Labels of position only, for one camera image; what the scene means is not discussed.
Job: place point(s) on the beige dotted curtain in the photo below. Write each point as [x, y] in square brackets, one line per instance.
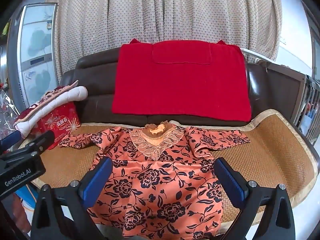
[125, 17]

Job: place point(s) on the silver floral refrigerator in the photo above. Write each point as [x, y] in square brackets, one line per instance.
[37, 42]

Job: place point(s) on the folded white and red quilt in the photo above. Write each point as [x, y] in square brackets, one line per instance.
[57, 100]

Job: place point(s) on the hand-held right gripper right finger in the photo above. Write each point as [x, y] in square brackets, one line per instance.
[230, 182]

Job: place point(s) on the red tin box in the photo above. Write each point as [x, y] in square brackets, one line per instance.
[62, 125]

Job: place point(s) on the wooden slatted railing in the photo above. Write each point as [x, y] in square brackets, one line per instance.
[307, 105]

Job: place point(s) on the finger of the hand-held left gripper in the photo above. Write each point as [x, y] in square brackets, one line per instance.
[10, 140]
[41, 138]

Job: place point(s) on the brown leather sofa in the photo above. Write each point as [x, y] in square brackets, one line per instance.
[97, 80]

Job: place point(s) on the orange floral dress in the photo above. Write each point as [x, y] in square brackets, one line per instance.
[155, 192]

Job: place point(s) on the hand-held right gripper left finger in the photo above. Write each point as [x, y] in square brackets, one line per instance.
[98, 180]

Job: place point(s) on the woven bamboo mat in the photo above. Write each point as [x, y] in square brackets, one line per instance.
[270, 155]

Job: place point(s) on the shiny plastic wrap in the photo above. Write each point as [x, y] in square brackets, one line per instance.
[7, 110]

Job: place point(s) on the red knitted blanket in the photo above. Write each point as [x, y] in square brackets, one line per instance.
[180, 85]

